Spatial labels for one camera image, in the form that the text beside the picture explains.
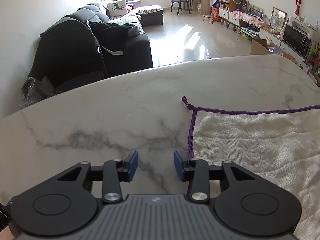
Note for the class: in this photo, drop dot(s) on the black chair with jacket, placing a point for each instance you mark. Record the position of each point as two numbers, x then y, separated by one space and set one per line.
68 56

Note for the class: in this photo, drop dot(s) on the white towel purple trim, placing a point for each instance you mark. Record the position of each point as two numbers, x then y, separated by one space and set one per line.
262 169

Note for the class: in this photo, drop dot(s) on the low white tv cabinet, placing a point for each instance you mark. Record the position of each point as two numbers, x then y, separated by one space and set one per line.
249 26

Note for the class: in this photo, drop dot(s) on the small white desk fan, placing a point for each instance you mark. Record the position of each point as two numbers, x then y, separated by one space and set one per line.
274 22

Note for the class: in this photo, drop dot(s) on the deer print cushion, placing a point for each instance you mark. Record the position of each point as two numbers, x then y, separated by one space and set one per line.
117 8

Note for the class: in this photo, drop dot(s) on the white printer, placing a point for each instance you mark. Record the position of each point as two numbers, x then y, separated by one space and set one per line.
304 28

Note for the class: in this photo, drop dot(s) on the cardboard box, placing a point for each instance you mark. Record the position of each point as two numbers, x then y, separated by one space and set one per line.
259 47

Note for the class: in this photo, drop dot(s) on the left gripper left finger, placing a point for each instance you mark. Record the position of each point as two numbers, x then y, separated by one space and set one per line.
75 184

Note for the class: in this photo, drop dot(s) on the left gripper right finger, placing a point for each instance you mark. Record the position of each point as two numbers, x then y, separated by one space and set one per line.
197 177

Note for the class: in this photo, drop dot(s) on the dark grey sofa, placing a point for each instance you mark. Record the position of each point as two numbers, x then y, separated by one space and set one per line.
126 48

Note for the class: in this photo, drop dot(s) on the dark ottoman with checked cover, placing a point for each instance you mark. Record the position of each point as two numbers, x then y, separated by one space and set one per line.
150 15

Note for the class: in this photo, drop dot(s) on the black microwave oven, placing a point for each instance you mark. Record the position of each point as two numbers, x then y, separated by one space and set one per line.
297 40

